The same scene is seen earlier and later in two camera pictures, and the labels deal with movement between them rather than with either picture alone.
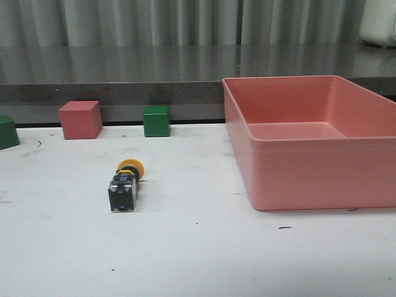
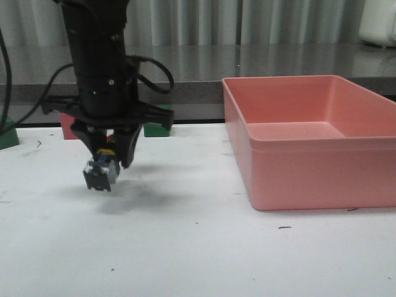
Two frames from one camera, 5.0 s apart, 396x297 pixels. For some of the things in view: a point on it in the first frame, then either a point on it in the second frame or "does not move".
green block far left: x=8 y=135 does not move
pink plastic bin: x=312 y=142 does not move
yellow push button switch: x=123 y=189 to x=103 y=171
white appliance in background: x=377 y=25 does not move
